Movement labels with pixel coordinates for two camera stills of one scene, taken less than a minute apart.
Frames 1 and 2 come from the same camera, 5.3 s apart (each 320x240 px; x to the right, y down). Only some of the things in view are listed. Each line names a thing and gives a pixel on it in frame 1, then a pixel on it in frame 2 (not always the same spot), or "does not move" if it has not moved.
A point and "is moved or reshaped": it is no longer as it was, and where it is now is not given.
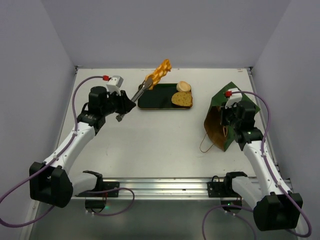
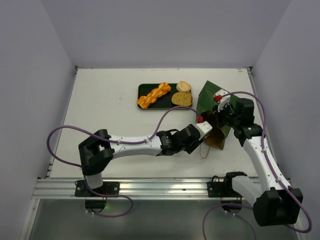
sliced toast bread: [184, 99] does not move
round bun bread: [183, 86] does not move
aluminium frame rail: [166, 188] does not move
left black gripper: [126, 105] -> [195, 144]
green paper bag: [218, 135] is moved or reshaped
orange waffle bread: [161, 70] -> [145, 101]
